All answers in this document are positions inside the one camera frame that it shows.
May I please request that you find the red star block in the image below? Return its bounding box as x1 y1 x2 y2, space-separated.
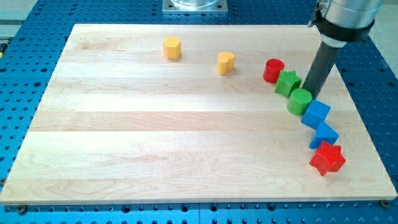
309 141 346 176

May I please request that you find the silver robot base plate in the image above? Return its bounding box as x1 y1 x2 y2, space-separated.
162 0 228 12

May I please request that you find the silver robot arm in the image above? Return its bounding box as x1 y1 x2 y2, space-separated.
308 0 382 48

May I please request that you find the green star block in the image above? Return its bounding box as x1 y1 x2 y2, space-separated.
274 70 302 98

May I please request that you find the blue triangle block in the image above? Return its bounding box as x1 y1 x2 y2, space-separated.
309 121 340 149

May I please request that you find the red cylinder block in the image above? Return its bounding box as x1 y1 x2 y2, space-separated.
263 58 285 83

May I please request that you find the yellow hexagon block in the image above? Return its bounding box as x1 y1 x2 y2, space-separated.
163 36 182 60

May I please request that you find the green cylinder block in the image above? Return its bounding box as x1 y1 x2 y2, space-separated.
287 88 312 115

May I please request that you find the yellow heart block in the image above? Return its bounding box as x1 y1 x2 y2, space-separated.
217 52 235 75

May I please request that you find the blue cube block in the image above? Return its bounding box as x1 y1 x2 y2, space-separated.
301 100 331 129

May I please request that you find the blue perforated table plate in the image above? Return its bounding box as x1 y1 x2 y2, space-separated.
1 1 397 223

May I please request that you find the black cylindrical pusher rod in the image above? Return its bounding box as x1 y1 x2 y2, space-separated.
302 42 341 100

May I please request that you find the light wooden board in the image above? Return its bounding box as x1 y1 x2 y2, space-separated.
1 24 397 205

